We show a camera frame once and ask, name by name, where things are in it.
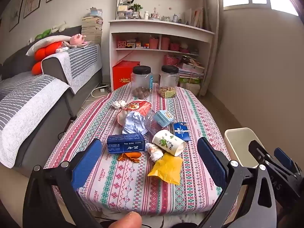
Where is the pink plush pig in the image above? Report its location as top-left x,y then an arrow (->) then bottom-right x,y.
69,33 -> 86,46

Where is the yellow snack bag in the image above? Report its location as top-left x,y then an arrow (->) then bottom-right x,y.
148,152 -> 183,185

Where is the plastic jar with nuts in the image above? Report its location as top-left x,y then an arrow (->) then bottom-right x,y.
158,65 -> 179,98

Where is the white pillow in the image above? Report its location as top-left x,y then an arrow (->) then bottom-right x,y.
26,35 -> 71,57

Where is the white wrapper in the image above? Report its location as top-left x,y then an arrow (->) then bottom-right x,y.
145,142 -> 164,163

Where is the crushed clear plastic bottle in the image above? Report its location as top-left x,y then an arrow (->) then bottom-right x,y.
144,110 -> 163,136

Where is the plastic jar with chestnuts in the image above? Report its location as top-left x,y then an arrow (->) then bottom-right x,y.
131,65 -> 153,99

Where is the light blue milk carton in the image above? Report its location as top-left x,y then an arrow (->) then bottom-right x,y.
153,110 -> 174,128

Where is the pile of papers on shelf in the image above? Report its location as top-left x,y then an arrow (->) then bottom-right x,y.
177,56 -> 205,78

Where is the pink pot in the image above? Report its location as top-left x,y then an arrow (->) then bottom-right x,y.
149,38 -> 159,49
161,36 -> 170,50

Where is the small white tissue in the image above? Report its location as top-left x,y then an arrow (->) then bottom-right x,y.
112,100 -> 127,109

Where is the light blue paper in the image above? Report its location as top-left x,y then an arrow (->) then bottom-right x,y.
122,111 -> 148,135

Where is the dark blue carton box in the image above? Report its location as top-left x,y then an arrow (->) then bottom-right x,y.
107,133 -> 145,154

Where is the striped grey sofa cover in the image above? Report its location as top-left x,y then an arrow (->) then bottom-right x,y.
0,44 -> 103,169

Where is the orange plush toy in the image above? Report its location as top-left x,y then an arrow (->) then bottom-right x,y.
31,41 -> 62,75

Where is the white green paper cup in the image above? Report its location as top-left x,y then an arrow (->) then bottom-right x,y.
152,129 -> 186,157

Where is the white bookshelf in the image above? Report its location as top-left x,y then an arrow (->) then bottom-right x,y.
109,0 -> 211,79

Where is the pink storage basket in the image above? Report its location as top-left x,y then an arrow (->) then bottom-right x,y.
164,55 -> 180,66

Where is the person's left hand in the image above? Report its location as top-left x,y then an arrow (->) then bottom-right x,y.
109,211 -> 142,228

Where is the white plastic trash bin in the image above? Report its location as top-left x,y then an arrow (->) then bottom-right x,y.
224,128 -> 263,168

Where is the red gift box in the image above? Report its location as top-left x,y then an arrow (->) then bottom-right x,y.
112,60 -> 140,90

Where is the stack of books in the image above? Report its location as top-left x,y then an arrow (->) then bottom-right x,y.
81,16 -> 104,44

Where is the dark blue snack packet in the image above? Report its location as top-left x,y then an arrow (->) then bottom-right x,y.
173,122 -> 191,142

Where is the white woven bag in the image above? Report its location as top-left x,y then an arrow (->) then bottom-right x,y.
179,83 -> 200,96

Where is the patterned woven tablecloth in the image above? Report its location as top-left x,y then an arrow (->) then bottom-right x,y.
45,84 -> 228,216

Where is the grey sofa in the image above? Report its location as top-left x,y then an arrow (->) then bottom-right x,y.
0,25 -> 103,172

